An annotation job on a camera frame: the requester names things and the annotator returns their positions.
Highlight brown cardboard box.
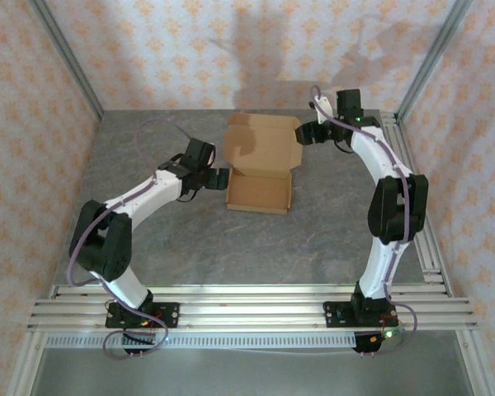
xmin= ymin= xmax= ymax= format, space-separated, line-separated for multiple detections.
xmin=224 ymin=113 xmax=302 ymax=215

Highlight grey metal lower shelf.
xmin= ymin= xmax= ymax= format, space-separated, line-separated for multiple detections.
xmin=31 ymin=348 xmax=479 ymax=396

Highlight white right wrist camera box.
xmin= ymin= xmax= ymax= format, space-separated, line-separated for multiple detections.
xmin=311 ymin=92 xmax=332 ymax=125

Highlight aluminium frame post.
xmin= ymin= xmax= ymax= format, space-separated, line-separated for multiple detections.
xmin=28 ymin=0 xmax=105 ymax=120
xmin=395 ymin=0 xmax=474 ymax=123

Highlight aluminium mounting rail beam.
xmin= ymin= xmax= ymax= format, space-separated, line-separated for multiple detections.
xmin=26 ymin=284 xmax=479 ymax=333

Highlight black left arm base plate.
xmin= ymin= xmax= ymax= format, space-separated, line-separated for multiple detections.
xmin=106 ymin=302 xmax=180 ymax=330

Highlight slotted grey cable duct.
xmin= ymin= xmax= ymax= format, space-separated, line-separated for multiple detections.
xmin=45 ymin=333 xmax=358 ymax=350

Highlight aluminium side rail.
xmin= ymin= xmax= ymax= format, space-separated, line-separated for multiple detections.
xmin=381 ymin=111 xmax=453 ymax=296

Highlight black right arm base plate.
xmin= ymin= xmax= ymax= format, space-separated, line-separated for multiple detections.
xmin=323 ymin=300 xmax=399 ymax=330

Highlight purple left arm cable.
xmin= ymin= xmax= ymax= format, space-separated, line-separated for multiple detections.
xmin=67 ymin=117 xmax=193 ymax=360

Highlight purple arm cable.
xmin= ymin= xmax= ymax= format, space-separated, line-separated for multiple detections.
xmin=67 ymin=117 xmax=193 ymax=360
xmin=310 ymin=85 xmax=417 ymax=356

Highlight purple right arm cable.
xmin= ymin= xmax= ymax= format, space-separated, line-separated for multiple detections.
xmin=310 ymin=85 xmax=417 ymax=356

